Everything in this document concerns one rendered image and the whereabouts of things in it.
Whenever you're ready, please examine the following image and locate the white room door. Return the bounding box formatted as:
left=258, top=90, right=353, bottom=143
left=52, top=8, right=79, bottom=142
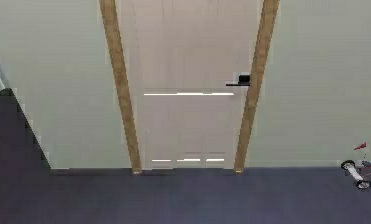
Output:
left=98, top=0, right=281, bottom=175

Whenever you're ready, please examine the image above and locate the red and white toy vehicle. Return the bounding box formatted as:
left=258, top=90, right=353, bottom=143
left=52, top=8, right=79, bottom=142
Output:
left=340, top=141, right=371, bottom=191

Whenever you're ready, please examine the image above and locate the black door handle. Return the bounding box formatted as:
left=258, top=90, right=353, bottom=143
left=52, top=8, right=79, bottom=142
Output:
left=225, top=74, right=252, bottom=88

